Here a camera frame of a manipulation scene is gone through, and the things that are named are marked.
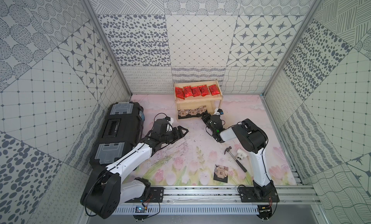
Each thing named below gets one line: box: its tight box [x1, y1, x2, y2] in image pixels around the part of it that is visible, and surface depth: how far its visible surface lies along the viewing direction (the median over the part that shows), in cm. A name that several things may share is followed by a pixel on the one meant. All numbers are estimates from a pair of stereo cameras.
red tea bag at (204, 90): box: [199, 84, 211, 97], surface depth 93 cm
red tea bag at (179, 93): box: [175, 86, 186, 100], surface depth 92 cm
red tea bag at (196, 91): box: [191, 86, 201, 98], surface depth 92 cm
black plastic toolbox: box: [89, 101, 145, 171], surface depth 81 cm
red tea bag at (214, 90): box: [208, 84, 221, 96], surface depth 94 cm
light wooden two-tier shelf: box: [173, 79, 224, 123], surface depth 92 cm
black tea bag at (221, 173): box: [213, 164, 229, 183], surface depth 83 cm
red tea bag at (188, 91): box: [183, 85, 194, 98], surface depth 92 cm
